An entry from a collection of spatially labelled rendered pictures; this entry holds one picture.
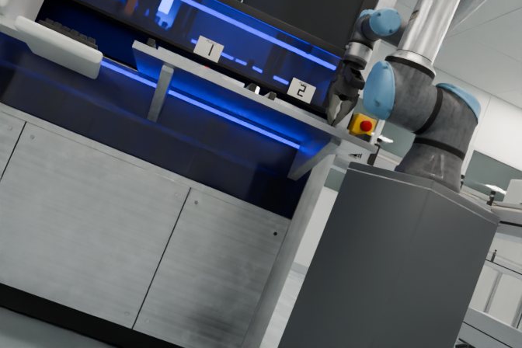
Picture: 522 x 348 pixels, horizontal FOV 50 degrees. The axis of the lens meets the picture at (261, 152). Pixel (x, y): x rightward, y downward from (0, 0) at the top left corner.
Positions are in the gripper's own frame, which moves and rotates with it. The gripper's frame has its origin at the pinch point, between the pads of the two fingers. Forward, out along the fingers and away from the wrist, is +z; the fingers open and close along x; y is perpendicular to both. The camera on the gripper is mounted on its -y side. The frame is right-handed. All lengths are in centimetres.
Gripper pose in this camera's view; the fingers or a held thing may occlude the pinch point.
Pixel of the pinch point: (332, 122)
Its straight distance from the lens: 165.0
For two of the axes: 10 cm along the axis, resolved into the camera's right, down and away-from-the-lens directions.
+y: -1.8, 0.2, 9.8
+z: -3.7, 9.2, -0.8
